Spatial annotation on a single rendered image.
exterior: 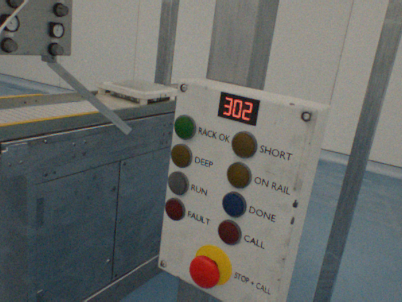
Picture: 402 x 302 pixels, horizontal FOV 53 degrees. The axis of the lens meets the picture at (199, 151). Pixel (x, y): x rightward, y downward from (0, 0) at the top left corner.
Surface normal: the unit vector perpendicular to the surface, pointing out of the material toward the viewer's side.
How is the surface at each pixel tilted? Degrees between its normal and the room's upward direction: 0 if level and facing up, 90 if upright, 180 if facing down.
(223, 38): 90
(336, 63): 90
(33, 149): 90
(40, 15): 90
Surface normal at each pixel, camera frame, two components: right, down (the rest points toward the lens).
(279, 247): -0.54, 0.18
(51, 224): 0.83, 0.27
